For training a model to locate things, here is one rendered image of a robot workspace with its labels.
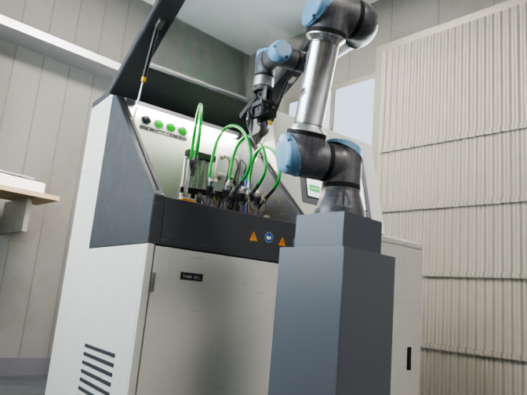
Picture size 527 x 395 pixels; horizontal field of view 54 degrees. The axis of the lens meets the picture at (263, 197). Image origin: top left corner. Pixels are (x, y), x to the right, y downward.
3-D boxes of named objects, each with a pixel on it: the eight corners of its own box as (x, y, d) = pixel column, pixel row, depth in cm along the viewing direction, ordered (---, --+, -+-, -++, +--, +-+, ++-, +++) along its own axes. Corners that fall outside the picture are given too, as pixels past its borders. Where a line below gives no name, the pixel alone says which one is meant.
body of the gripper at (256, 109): (259, 114, 183) (263, 82, 186) (245, 119, 190) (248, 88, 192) (276, 119, 188) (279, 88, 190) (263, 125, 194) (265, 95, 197)
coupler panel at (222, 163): (215, 207, 239) (221, 143, 245) (211, 208, 242) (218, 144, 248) (238, 211, 246) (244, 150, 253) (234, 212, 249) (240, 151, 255)
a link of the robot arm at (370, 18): (398, 4, 151) (317, 56, 196) (366, -8, 147) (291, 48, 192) (394, 41, 149) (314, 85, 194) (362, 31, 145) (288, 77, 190)
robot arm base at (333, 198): (375, 221, 152) (376, 188, 154) (343, 211, 142) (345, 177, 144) (335, 223, 163) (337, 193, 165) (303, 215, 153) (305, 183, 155)
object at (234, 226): (159, 244, 166) (165, 196, 169) (153, 244, 169) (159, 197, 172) (304, 266, 201) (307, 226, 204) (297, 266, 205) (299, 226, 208)
